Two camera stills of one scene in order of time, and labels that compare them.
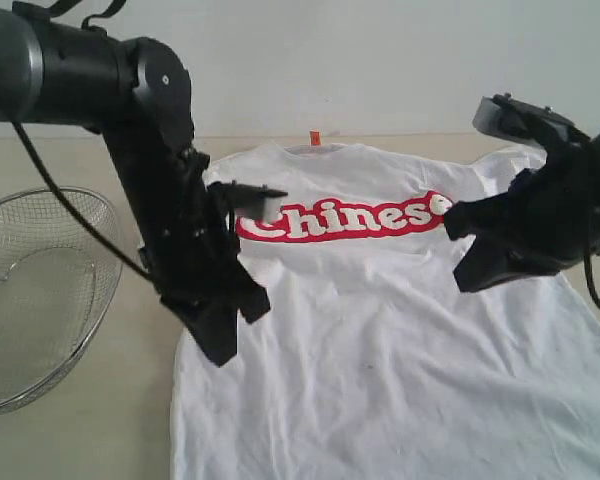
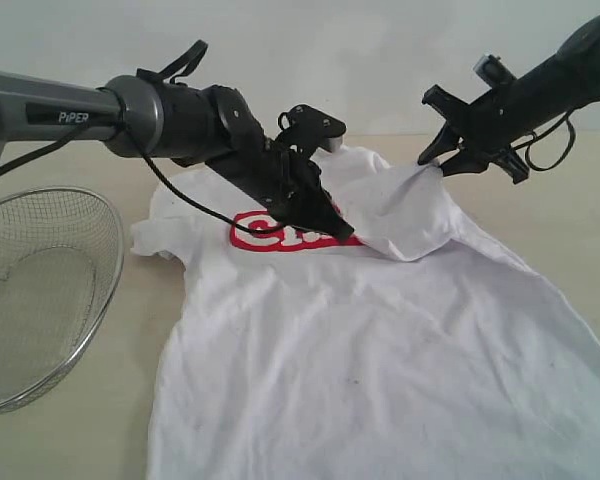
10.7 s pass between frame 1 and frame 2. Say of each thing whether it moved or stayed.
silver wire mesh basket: stayed
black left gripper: moved
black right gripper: moved
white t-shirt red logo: stayed
